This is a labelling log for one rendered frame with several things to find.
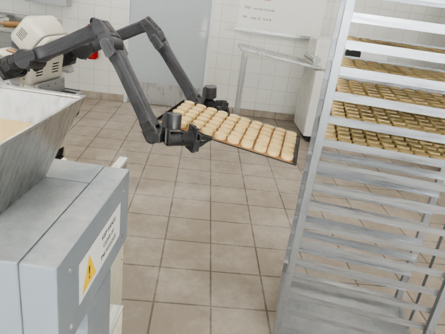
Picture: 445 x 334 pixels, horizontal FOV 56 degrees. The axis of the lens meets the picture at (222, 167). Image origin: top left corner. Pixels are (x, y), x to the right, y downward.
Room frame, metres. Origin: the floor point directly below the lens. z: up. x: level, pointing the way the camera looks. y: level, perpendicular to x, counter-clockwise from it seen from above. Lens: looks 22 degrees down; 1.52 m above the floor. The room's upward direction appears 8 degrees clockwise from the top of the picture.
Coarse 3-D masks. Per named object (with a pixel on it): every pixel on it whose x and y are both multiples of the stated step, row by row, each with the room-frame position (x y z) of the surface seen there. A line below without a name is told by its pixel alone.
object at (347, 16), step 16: (352, 0) 1.49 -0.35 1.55; (336, 48) 1.49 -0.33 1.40; (336, 64) 1.49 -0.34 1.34; (336, 80) 1.49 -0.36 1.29; (320, 128) 1.49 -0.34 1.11; (320, 144) 1.49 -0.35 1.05; (304, 192) 1.49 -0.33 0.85; (304, 208) 1.49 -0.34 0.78; (304, 224) 1.49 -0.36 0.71; (288, 272) 1.49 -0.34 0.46; (288, 288) 1.49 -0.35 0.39
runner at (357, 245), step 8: (304, 232) 1.92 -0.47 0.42; (312, 232) 1.92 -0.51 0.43; (320, 240) 1.89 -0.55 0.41; (328, 240) 1.90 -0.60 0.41; (336, 240) 1.89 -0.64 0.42; (344, 240) 1.89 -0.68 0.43; (352, 248) 1.86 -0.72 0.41; (360, 248) 1.86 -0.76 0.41; (368, 248) 1.87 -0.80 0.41; (376, 248) 1.86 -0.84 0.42; (384, 248) 1.86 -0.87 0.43; (392, 256) 1.82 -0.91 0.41; (400, 256) 1.83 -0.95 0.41; (408, 256) 1.84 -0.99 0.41; (416, 256) 1.83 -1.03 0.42
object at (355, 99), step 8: (336, 96) 1.51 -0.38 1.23; (344, 96) 1.51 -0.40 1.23; (352, 96) 1.51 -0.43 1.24; (360, 96) 1.50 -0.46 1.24; (368, 104) 1.50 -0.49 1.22; (376, 104) 1.49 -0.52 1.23; (384, 104) 1.49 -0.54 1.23; (392, 104) 1.48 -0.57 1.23; (400, 104) 1.48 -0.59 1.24; (408, 104) 1.47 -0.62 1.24; (416, 112) 1.47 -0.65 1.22; (424, 112) 1.46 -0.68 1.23; (432, 112) 1.46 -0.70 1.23; (440, 112) 1.46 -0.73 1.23
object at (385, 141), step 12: (336, 132) 1.72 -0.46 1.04; (348, 132) 1.67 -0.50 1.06; (360, 132) 1.71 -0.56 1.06; (372, 132) 1.72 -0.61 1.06; (360, 144) 1.52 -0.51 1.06; (372, 144) 1.54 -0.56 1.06; (384, 144) 1.58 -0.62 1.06; (396, 144) 1.63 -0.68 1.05; (408, 144) 1.64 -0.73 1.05; (420, 144) 1.63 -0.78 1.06; (432, 144) 1.72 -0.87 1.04; (444, 144) 1.67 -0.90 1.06; (432, 156) 1.49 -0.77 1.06; (444, 156) 1.54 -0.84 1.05
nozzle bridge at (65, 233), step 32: (64, 160) 0.75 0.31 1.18; (32, 192) 0.60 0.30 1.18; (64, 192) 0.62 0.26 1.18; (96, 192) 0.63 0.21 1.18; (0, 224) 0.50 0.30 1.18; (32, 224) 0.51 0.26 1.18; (64, 224) 0.52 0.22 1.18; (96, 224) 0.56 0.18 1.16; (0, 256) 0.43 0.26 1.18; (32, 256) 0.44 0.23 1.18; (64, 256) 0.45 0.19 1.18; (96, 256) 0.56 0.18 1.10; (0, 288) 0.42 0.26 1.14; (32, 288) 0.42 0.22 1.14; (64, 288) 0.44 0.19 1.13; (96, 288) 0.56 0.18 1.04; (0, 320) 0.42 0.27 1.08; (32, 320) 0.42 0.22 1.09; (64, 320) 0.44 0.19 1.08; (96, 320) 0.57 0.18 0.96
